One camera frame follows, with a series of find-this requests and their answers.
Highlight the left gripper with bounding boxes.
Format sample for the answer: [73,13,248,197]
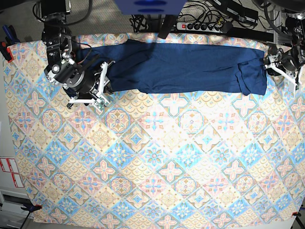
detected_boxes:
[264,47,303,91]

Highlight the black clamp lower left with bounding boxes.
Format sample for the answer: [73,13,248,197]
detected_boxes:
[21,204,42,213]

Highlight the black clamp lower right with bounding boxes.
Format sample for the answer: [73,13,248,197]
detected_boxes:
[292,212,302,217]

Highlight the white power strip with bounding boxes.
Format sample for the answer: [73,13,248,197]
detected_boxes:
[176,22,222,33]

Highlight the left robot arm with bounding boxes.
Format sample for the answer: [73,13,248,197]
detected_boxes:
[257,0,305,94]

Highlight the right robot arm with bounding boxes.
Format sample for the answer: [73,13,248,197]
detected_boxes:
[32,0,115,111]

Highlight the blue long-sleeve T-shirt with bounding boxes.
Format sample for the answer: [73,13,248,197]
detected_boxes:
[76,40,267,95]

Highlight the black support post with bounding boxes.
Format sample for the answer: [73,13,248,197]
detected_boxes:
[158,15,178,40]

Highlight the red black clamp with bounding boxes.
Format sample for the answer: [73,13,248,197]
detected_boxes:
[0,42,14,63]

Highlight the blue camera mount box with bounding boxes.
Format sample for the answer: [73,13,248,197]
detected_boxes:
[114,0,186,15]

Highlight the red white label stickers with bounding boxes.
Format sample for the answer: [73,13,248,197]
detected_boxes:
[0,157,24,188]

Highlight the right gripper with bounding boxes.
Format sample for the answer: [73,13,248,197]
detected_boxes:
[44,59,115,110]

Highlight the patterned tile tablecloth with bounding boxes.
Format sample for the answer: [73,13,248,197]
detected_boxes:
[1,42,305,229]

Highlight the blue clamp upper left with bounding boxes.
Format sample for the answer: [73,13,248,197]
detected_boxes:
[2,25,20,45]

